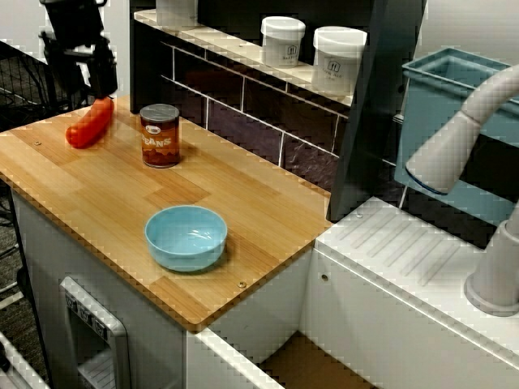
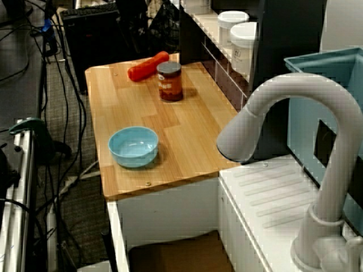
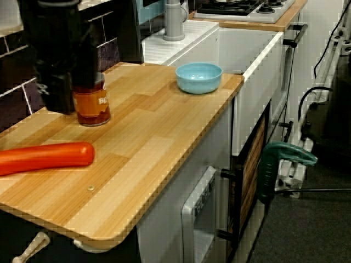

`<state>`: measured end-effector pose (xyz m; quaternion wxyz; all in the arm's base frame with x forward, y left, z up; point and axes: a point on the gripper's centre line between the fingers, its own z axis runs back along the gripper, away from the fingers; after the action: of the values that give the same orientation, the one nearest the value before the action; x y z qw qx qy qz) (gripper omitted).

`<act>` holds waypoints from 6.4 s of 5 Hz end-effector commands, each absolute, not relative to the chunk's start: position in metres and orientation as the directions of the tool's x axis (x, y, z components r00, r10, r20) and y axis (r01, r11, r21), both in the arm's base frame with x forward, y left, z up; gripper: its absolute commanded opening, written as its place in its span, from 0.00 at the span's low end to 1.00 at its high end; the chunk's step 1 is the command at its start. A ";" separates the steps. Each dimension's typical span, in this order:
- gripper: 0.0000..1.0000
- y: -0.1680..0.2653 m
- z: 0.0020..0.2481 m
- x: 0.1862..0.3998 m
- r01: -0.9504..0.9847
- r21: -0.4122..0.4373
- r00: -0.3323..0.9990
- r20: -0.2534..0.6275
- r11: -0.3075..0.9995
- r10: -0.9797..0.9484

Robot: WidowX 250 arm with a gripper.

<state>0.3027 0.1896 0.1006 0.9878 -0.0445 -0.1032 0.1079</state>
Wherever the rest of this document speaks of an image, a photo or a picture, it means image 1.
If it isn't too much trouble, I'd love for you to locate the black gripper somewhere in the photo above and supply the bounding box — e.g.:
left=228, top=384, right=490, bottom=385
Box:
left=39, top=30, right=120, bottom=105

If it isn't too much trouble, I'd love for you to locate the orange toy sausage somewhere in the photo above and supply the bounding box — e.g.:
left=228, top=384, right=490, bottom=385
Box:
left=66, top=96, right=116, bottom=150

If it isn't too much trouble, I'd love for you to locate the brown beans can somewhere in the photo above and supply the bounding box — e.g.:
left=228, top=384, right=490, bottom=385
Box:
left=139, top=104, right=181, bottom=169

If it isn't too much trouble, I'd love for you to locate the plain white container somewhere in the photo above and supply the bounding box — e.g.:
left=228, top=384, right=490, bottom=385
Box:
left=156, top=0, right=199, bottom=30

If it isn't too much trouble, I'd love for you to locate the cream shelf ledge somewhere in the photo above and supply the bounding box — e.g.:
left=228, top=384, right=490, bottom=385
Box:
left=133, top=7, right=358, bottom=109

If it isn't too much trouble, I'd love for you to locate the dark tiled backsplash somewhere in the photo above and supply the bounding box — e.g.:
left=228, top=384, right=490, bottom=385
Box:
left=129, top=18, right=354, bottom=194

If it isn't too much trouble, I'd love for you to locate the small white lidded jar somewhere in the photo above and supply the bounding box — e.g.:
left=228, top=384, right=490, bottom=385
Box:
left=260, top=15, right=307, bottom=69

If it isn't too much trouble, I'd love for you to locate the light blue bowl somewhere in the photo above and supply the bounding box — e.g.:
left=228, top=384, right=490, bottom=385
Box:
left=144, top=204, right=228, bottom=272

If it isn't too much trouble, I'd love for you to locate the large white lidded jar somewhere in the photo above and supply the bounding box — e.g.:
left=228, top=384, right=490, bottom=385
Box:
left=311, top=24, right=368, bottom=97

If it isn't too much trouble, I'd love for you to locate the dark grey upright panel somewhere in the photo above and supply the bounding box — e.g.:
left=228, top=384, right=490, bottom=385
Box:
left=327, top=0, right=427, bottom=223

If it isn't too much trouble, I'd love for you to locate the teal plastic bin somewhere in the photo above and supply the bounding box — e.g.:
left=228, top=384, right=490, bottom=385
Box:
left=395, top=46, right=519, bottom=226

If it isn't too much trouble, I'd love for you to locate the grey toy faucet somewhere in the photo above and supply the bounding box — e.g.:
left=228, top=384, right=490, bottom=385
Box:
left=405, top=62, right=519, bottom=318

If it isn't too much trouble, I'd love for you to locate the white toy kitchen cabinet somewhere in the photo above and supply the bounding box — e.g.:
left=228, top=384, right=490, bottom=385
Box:
left=7, top=190, right=519, bottom=389

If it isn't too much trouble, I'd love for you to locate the black wire mesh fence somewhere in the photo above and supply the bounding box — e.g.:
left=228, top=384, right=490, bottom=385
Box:
left=0, top=40, right=98, bottom=118

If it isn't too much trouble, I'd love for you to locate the white metal frame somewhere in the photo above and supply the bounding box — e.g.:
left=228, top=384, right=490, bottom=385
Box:
left=0, top=330, right=49, bottom=389

